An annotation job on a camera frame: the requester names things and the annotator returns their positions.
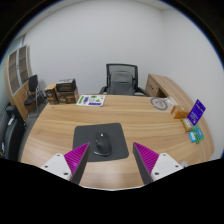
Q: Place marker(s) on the black computer mouse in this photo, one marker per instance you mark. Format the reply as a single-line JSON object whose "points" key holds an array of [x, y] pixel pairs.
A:
{"points": [[103, 145]]}

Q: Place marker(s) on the purple standing card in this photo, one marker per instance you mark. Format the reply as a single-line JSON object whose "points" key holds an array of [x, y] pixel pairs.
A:
{"points": [[196, 112]]}

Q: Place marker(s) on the white paper packet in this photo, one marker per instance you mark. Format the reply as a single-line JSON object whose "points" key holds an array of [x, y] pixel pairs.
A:
{"points": [[171, 101]]}

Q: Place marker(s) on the brown boxes stack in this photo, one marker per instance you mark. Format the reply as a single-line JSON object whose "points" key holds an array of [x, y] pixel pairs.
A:
{"points": [[63, 92]]}

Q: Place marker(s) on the black chair at left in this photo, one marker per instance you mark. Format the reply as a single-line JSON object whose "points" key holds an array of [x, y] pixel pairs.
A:
{"points": [[12, 129]]}

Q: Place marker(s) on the black mesh office chair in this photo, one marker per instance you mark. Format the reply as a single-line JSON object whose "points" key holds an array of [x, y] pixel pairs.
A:
{"points": [[122, 79]]}

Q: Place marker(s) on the small blue box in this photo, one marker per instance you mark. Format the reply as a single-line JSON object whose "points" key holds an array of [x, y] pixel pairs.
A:
{"points": [[192, 137]]}

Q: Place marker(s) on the small brown box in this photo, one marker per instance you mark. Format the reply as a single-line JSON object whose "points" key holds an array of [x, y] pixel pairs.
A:
{"points": [[186, 124]]}

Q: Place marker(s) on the wooden side desk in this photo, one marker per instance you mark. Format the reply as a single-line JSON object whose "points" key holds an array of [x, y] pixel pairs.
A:
{"points": [[163, 87]]}

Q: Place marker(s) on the green notebook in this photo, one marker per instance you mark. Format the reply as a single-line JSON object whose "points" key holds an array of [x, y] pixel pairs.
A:
{"points": [[197, 133]]}

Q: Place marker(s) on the dark grey mouse pad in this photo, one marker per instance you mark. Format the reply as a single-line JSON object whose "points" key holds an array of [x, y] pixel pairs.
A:
{"points": [[88, 134]]}

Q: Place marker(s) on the desk cable grommet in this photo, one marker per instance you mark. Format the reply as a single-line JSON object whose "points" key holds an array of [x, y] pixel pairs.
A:
{"points": [[184, 164]]}

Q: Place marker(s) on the wooden office desk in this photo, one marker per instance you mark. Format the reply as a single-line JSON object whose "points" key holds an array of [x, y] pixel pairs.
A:
{"points": [[53, 131]]}

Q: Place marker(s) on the wooden bookshelf cabinet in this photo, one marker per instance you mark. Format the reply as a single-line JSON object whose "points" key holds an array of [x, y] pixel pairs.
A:
{"points": [[17, 73]]}

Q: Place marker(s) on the white green leaflet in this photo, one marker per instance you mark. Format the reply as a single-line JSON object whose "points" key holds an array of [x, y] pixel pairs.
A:
{"points": [[91, 100]]}

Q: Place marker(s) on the black side chair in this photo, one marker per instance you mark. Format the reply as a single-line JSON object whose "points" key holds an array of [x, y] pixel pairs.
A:
{"points": [[34, 95]]}

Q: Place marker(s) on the orange cardboard box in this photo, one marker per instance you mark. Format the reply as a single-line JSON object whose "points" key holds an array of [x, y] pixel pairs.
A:
{"points": [[179, 112]]}

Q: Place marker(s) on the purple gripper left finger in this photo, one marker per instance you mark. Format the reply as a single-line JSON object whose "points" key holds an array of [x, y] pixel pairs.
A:
{"points": [[70, 166]]}

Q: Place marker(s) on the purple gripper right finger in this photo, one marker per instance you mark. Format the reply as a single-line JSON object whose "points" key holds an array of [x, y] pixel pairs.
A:
{"points": [[153, 166]]}

